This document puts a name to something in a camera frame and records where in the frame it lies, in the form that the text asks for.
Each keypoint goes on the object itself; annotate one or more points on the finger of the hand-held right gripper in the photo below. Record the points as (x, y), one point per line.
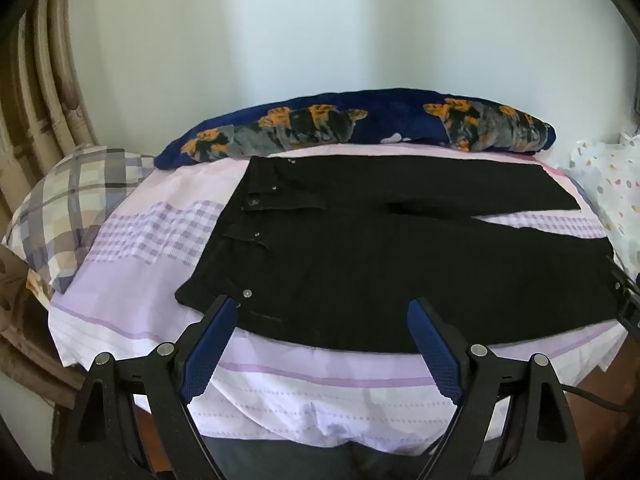
(630, 305)

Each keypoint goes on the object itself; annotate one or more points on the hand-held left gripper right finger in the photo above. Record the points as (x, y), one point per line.
(435, 350)

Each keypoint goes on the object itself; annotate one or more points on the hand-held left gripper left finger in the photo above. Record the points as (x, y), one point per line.
(210, 350)

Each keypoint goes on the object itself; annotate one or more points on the black pants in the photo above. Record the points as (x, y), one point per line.
(350, 270)

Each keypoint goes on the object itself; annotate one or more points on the pink purple checkered bed sheet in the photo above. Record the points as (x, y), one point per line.
(150, 310)

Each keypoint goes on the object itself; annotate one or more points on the white dotted pillow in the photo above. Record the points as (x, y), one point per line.
(610, 180)

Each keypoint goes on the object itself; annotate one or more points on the plaid pillow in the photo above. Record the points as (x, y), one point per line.
(75, 200)

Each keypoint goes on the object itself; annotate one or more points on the navy blanket with orange print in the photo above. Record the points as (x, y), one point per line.
(350, 102)

